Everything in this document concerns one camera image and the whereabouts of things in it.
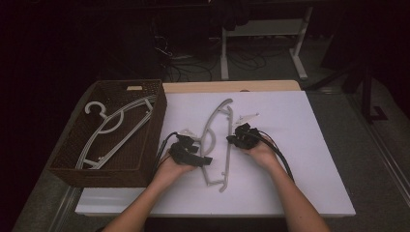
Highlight black metal stand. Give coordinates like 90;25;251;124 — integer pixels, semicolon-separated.
305;61;390;124

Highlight person's left hand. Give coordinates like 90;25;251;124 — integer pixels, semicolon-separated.
150;156;198;191

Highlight black floor cables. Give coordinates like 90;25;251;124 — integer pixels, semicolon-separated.
154;32;269;82

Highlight pile of grey hangers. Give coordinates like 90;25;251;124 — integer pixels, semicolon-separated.
75;95;158;171

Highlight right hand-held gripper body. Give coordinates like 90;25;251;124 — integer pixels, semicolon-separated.
233;112;263;150

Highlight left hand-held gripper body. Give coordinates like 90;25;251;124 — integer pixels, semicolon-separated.
168;128;201;167

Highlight person's right hand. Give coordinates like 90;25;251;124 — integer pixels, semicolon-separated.
242;136;285;176

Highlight white metal desk frame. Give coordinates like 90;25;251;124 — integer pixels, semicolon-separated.
220;6;314;81

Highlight white board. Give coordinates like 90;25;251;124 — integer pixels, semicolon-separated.
74;90;357;218

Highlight grey plastic clothes hanger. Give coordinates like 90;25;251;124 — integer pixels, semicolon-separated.
76;96;157;171
199;98;235;193

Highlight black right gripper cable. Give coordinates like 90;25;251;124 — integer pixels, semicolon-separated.
256;130;295;182

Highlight brown woven basket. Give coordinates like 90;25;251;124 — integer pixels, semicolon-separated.
47;79;168;189

